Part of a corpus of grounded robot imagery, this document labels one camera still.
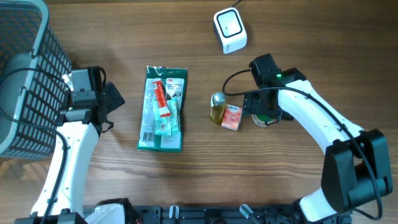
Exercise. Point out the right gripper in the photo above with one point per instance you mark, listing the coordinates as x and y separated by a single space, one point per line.
251 106

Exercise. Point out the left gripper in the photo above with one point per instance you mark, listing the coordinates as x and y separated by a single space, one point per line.
111 96

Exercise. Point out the green lid white jar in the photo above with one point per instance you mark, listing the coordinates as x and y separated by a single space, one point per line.
263 120

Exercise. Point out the red Kleenex tissue pack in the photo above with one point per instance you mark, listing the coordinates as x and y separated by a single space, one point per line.
232 117

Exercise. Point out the yellow liquid bottle silver cap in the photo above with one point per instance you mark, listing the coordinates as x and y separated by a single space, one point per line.
217 107

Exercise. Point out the green 3M product package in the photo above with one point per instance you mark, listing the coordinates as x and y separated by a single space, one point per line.
174 81

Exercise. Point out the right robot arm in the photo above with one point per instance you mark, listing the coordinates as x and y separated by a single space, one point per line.
356 167

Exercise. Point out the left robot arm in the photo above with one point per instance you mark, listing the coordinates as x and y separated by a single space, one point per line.
80 123

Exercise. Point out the white barcode scanner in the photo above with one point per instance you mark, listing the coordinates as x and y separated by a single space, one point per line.
229 30

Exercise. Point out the grey plastic mesh basket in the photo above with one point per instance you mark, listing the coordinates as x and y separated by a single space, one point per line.
32 92

